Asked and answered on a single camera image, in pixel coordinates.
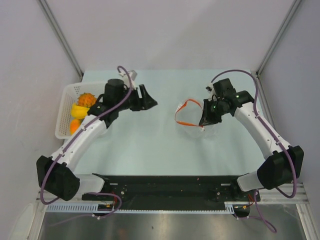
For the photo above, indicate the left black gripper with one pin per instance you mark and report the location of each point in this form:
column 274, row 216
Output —
column 144, row 103

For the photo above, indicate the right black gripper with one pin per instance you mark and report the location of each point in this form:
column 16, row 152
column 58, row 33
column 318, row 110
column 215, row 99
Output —
column 207, row 119

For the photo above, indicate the clear zip top bag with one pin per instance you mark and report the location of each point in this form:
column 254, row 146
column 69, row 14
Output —
column 187, row 118

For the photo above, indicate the orange fake pineapple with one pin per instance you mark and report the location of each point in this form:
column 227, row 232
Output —
column 86, row 100

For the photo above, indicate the yellow fake banana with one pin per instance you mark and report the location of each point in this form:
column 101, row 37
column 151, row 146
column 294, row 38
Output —
column 78, row 112

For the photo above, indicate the orange fake mango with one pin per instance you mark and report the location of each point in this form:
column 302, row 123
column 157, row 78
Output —
column 74, row 125

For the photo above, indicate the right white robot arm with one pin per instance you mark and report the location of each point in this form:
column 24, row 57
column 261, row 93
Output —
column 282, row 161

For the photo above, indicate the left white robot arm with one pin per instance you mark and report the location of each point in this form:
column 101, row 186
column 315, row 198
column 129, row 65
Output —
column 56, row 172

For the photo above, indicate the white plastic basket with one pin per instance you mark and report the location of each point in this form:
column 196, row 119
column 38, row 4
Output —
column 76, row 100

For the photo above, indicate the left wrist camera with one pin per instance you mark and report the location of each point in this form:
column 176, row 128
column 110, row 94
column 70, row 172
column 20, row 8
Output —
column 132, row 74

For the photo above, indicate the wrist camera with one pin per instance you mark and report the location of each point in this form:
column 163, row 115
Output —
column 220, row 89
column 132, row 74

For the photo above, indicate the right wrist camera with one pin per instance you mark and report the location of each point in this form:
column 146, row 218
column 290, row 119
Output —
column 220, row 89

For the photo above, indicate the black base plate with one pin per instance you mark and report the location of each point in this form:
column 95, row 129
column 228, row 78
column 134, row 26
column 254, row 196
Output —
column 171, row 193

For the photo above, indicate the left aluminium frame post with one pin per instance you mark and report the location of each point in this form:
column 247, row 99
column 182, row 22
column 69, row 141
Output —
column 52, row 21

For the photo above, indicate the aluminium frame post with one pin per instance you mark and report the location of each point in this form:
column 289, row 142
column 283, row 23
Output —
column 52, row 21
column 294, row 8

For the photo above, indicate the right aluminium frame post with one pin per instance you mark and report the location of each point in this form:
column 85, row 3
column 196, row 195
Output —
column 294, row 8

